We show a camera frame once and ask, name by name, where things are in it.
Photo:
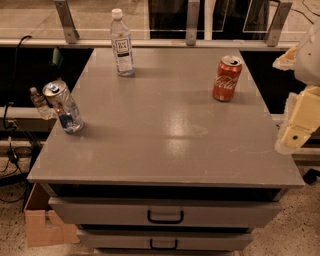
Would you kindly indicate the black lower drawer handle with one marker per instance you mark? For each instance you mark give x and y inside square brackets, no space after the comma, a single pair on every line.
[163,244]

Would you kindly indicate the grey drawer cabinet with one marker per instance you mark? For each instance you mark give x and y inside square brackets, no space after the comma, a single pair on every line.
[160,134]

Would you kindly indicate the black drawer handle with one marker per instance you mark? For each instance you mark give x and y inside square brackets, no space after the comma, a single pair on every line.
[165,218]
[163,244]

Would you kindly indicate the middle metal bracket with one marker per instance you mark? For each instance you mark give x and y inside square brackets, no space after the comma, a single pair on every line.
[192,22]

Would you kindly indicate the brown cardboard box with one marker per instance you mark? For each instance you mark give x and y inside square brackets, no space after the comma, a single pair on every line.
[42,225]

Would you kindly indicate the lower grey drawer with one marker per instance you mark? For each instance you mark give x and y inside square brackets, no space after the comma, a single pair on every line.
[131,239]

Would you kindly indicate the red coke can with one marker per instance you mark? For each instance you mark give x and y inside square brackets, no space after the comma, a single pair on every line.
[228,73]

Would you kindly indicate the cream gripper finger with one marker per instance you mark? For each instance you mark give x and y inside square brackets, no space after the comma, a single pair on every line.
[301,120]
[286,61]

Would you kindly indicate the black upper drawer handle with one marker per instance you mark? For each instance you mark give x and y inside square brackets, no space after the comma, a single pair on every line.
[165,218]

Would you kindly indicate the grey drawer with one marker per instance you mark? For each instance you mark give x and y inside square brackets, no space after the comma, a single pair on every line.
[133,212]
[131,239]

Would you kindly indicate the right metal bracket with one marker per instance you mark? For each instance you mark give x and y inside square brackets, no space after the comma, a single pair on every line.
[281,13]

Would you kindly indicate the left metal bracket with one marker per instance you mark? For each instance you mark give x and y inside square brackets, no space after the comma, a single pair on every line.
[70,33]

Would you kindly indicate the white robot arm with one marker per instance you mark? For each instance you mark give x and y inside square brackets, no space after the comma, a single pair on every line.
[307,60]

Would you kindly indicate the metal bracket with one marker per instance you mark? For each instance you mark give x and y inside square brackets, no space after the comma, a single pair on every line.
[70,33]
[192,22]
[281,13]

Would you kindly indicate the silver blue redbull can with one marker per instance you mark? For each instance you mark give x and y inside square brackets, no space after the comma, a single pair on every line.
[59,96]

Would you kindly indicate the small clear bottle on ledge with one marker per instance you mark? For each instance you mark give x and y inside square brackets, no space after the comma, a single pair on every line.
[41,104]

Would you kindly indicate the upper grey drawer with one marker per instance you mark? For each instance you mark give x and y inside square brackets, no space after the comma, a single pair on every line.
[133,212]

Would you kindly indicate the clear water bottle white label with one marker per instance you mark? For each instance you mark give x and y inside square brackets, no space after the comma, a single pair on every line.
[121,44]

